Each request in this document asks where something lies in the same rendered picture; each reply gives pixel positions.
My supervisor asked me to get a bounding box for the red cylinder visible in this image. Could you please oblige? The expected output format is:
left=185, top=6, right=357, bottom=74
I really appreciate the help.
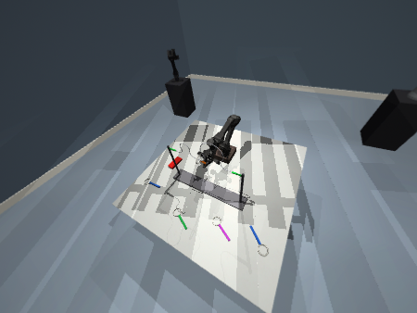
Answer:
left=169, top=156, right=183, bottom=169

